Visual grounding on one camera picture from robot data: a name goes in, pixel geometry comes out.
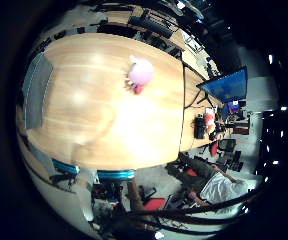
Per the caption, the black cable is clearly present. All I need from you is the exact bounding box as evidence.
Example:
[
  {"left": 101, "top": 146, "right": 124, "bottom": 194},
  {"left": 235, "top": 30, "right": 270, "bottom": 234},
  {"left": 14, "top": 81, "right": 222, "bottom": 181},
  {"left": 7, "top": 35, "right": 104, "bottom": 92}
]
[
  {"left": 130, "top": 214, "right": 248, "bottom": 234},
  {"left": 117, "top": 188, "right": 265, "bottom": 218}
]

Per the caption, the wooden side desk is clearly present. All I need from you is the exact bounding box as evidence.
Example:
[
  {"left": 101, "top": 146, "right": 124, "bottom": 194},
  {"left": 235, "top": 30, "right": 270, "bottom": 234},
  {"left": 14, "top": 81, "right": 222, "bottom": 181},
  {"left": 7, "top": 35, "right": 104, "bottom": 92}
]
[{"left": 178, "top": 61, "right": 233, "bottom": 153}]

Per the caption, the black office chair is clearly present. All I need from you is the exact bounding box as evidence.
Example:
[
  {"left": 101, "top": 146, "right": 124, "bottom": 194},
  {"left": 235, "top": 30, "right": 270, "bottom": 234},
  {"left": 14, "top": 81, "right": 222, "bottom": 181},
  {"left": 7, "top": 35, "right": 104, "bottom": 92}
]
[{"left": 218, "top": 138, "right": 237, "bottom": 153}]

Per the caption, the red seat chair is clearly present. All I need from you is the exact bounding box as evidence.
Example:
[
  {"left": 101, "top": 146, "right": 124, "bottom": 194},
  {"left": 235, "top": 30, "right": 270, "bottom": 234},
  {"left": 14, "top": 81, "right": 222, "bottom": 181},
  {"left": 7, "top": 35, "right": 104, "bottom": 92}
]
[{"left": 143, "top": 196, "right": 168, "bottom": 212}]

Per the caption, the red and pink object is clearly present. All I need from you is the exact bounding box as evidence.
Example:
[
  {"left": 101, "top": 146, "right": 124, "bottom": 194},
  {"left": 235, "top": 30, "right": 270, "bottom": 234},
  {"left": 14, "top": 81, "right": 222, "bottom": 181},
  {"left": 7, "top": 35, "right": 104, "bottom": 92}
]
[{"left": 204, "top": 112, "right": 216, "bottom": 127}]

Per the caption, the black long device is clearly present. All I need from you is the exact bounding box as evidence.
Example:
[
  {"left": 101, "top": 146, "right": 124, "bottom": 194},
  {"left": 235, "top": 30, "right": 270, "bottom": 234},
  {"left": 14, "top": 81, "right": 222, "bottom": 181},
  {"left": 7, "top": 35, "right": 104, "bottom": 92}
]
[{"left": 127, "top": 14, "right": 175, "bottom": 39}]

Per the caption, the black device on desk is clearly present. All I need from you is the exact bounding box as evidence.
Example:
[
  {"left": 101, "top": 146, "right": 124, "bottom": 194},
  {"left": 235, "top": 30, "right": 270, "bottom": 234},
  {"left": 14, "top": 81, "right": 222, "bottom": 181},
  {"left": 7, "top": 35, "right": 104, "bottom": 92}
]
[{"left": 193, "top": 114, "right": 207, "bottom": 140}]

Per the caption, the computer monitor on stand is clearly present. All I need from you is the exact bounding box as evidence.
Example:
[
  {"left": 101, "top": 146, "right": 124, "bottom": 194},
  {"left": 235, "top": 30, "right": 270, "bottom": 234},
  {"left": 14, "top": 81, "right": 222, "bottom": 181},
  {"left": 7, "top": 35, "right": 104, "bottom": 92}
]
[{"left": 196, "top": 66, "right": 249, "bottom": 104}]

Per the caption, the blue round stool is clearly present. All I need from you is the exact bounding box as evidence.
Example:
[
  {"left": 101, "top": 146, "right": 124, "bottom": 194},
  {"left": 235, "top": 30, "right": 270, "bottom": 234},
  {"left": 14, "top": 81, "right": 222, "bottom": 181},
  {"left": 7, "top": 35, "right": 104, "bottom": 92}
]
[
  {"left": 51, "top": 158, "right": 81, "bottom": 176},
  {"left": 96, "top": 168, "right": 137, "bottom": 182}
]

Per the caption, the person in white shirt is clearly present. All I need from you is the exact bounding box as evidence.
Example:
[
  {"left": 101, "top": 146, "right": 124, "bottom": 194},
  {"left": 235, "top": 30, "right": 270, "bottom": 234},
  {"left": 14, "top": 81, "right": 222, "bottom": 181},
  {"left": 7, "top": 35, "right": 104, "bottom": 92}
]
[{"left": 177, "top": 153, "right": 252, "bottom": 208}]

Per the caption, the pink plush toy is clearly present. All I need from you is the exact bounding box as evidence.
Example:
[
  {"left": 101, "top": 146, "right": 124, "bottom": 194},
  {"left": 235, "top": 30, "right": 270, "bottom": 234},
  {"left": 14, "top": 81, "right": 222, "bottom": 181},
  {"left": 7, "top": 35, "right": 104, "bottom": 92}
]
[{"left": 123, "top": 54, "right": 155, "bottom": 95}]

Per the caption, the red office chair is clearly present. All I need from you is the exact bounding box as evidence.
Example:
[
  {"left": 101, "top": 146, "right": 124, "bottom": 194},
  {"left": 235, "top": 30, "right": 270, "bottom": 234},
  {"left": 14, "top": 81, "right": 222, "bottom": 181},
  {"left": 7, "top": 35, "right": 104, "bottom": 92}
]
[{"left": 209, "top": 140, "right": 220, "bottom": 158}]

